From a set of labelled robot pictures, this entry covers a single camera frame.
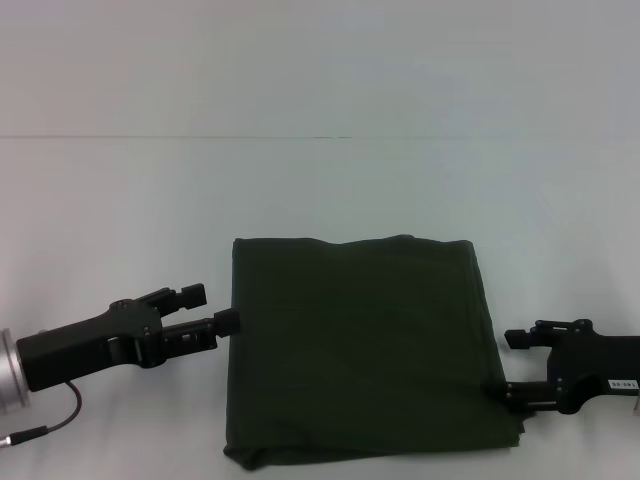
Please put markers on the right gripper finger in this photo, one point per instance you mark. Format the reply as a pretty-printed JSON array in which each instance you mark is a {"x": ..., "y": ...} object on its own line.
[
  {"x": 532, "y": 395},
  {"x": 520, "y": 339}
]

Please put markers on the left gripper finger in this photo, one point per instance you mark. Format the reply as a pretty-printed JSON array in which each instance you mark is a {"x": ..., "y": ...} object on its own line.
[
  {"x": 200, "y": 332},
  {"x": 192, "y": 295}
]

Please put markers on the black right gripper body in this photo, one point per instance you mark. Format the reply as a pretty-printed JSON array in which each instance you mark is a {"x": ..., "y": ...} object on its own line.
[{"x": 595, "y": 365}]

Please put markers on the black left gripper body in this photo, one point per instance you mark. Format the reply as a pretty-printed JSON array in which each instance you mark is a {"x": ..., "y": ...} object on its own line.
[{"x": 90, "y": 342}]

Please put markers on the dark green t-shirt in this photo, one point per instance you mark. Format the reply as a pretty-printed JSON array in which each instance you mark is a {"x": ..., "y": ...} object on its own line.
[{"x": 360, "y": 350}]

